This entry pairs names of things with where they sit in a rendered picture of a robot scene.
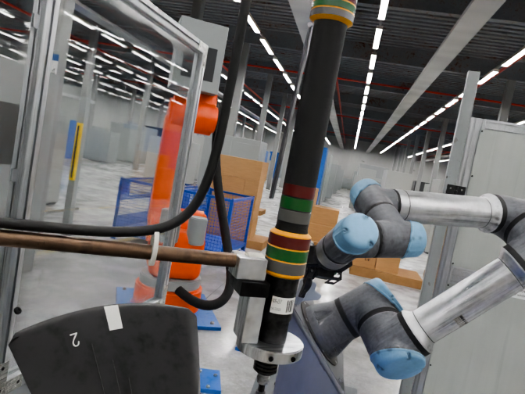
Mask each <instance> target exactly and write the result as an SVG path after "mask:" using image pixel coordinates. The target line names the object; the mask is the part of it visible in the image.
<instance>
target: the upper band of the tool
mask: <svg viewBox="0 0 525 394"><path fill-rule="evenodd" d="M320 6H329V7H335V8H339V9H344V8H342V7H338V6H334V5H317V6H314V7H312V9H313V8H316V7H320ZM312 9H311V10H312ZM344 10H346V11H348V12H350V13H351V14H352V15H353V16H354V14H353V13H352V12H351V11H349V10H347V9H344ZM309 18H310V20H311V21H312V22H313V21H314V20H318V19H331V20H338V21H341V22H342V23H345V24H346V25H347V26H348V28H350V27H351V26H352V21H351V20H348V19H346V18H344V17H342V16H337V15H333V14H326V13H320V14H314V15H312V16H310V17H309ZM348 28H347V29H348Z"/></svg>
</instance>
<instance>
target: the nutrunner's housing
mask: <svg viewBox="0 0 525 394"><path fill-rule="evenodd" d="M265 280H267V281H268V282H269V283H270V291H269V295H268V298H266V301H265V306H264V310H263V314H262V322H261V326H260V330H259V338H258V340H259V341H261V342H265V343H267V344H270V345H283V344H284V343H285V342H286V338H287V334H288V327H289V323H290V321H291V319H292V314H293V310H294V306H295V298H296V294H297V290H298V283H299V279H298V280H291V279H284V278H278V277H275V276H273V275H270V274H268V273H266V277H265ZM277 368H278V364H267V363H263V362H260V361H257V360H254V364H253V369H254V370H255V371H256V372H257V373H258V374H261V375H264V376H271V375H273V374H276V373H277Z"/></svg>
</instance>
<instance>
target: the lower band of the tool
mask: <svg viewBox="0 0 525 394"><path fill-rule="evenodd" d="M270 231H271V232H273V233H274V234H277V235H282V236H285V237H289V238H297V239H311V236H310V235H309V234H307V235H300V234H294V233H290V232H286V231H281V230H278V229H276V228H275V227H273V228H271V229H270ZM268 244H269V245H271V244H270V243H268ZM271 246H273V247H276V248H278V249H284V248H281V247H277V246H275V245H271ZM284 250H288V251H293V252H300V253H306V252H308V251H297V250H291V249H284ZM266 257H268V256H267V255H266ZM268 258H270V257H268ZM270 259H272V260H275V259H273V258H270ZM275 261H278V262H281V263H287V262H284V261H279V260H275ZM288 264H294V265H304V264H306V263H288ZM266 272H267V273H268V274H270V275H273V276H275V277H278V278H284V279H291V280H298V279H301V278H303V277H304V275H302V276H288V275H283V274H277V273H274V272H272V271H269V270H266Z"/></svg>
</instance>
